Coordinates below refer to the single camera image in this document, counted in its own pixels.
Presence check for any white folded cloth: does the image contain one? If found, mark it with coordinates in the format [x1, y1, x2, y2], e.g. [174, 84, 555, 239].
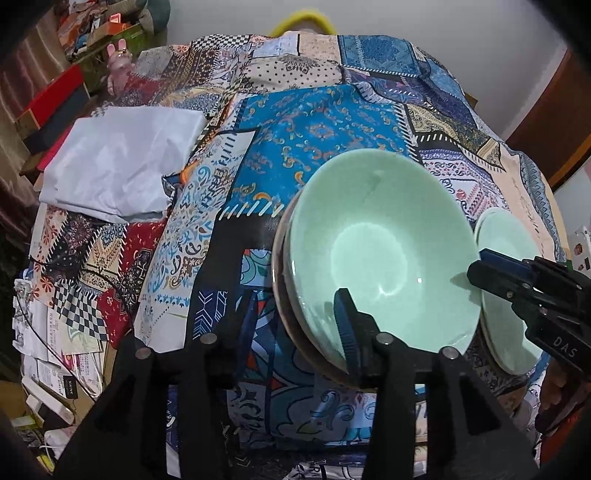
[39, 104, 206, 224]

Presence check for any grey cloth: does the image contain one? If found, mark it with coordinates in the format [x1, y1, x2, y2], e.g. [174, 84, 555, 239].
[501, 388, 543, 444]

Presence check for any white sliding door pink print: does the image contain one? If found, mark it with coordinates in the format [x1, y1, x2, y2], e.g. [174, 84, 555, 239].
[551, 166, 591, 241]

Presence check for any grey-green plush toy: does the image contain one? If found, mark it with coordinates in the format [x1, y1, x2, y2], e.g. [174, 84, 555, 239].
[139, 0, 171, 33]

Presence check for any pink bowl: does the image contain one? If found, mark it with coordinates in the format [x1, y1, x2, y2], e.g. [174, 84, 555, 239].
[271, 203, 365, 386]

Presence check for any person's right forearm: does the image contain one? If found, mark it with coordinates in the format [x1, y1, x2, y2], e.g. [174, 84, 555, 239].
[536, 415, 591, 467]

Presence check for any white appliance with stickers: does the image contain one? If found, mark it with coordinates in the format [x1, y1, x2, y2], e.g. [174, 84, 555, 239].
[566, 228, 591, 273]

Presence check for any green storage box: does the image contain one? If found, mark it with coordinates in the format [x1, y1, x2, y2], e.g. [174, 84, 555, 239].
[69, 18, 148, 65]

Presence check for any green plate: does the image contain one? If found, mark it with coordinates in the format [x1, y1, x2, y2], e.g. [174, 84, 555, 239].
[473, 207, 546, 376]

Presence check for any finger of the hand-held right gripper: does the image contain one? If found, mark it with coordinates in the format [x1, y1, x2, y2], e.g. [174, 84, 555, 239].
[467, 261, 532, 301]
[478, 248, 536, 278]

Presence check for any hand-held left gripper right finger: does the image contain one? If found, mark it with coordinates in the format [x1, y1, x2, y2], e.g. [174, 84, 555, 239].
[333, 287, 541, 480]

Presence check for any pile of papers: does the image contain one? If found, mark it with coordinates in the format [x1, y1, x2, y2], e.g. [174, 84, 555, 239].
[11, 277, 107, 462]

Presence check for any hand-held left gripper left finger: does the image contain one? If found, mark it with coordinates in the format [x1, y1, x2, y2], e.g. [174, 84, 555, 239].
[53, 293, 259, 480]

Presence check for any pile of cluttered boxes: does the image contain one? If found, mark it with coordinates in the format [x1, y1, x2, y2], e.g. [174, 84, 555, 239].
[55, 0, 153, 51]

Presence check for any dark blue box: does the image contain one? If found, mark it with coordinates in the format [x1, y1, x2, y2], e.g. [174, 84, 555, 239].
[25, 90, 93, 155]

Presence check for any pink rabbit toy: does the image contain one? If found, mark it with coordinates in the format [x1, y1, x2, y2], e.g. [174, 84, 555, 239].
[105, 39, 134, 93]

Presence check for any red box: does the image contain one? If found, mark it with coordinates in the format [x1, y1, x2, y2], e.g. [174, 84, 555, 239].
[16, 65, 90, 134]

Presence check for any person's right hand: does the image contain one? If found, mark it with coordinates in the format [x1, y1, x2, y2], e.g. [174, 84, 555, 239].
[538, 357, 591, 432]

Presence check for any green bowl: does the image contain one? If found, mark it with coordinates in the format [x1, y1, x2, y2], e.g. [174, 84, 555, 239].
[284, 148, 482, 374]

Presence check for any patchwork printed blanket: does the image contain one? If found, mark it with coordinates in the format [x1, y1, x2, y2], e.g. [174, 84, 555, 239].
[28, 32, 568, 480]

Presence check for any wooden door frame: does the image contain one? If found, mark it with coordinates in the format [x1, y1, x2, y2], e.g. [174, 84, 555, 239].
[505, 48, 591, 176]

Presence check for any yellow foam arch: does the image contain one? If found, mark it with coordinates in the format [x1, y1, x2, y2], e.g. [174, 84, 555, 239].
[270, 9, 335, 38]

